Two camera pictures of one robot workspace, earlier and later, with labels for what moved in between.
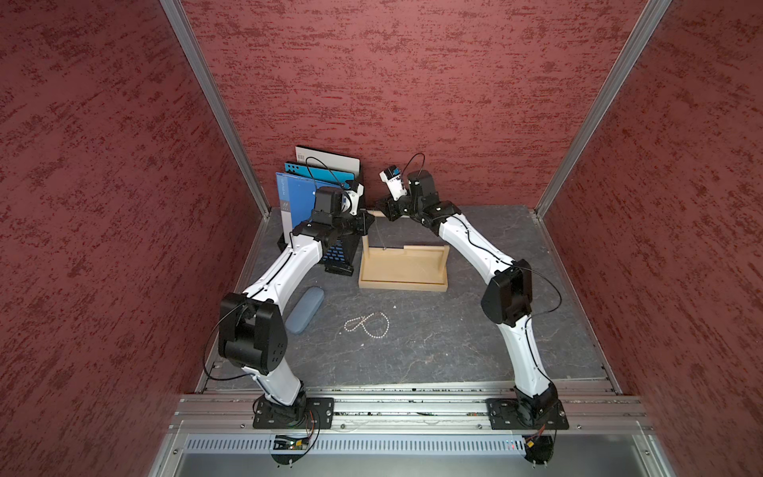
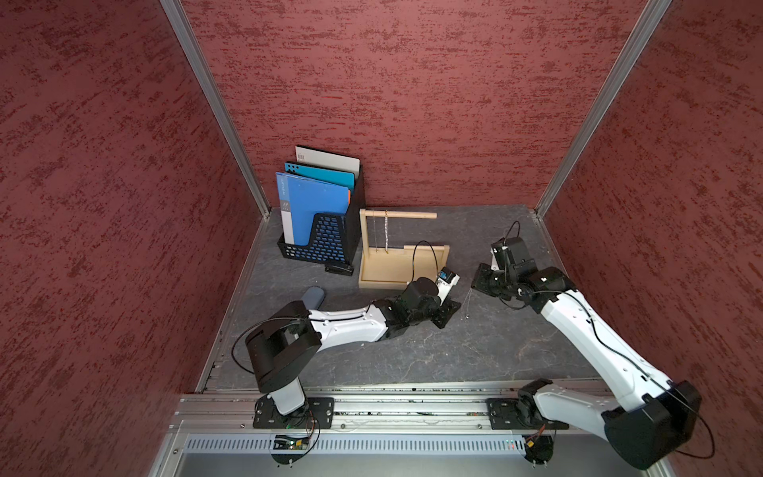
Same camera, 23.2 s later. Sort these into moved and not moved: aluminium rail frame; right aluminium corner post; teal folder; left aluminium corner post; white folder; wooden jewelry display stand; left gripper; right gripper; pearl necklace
Moved: left gripper; pearl necklace; right gripper
Not moved: white folder; left aluminium corner post; wooden jewelry display stand; aluminium rail frame; right aluminium corner post; teal folder
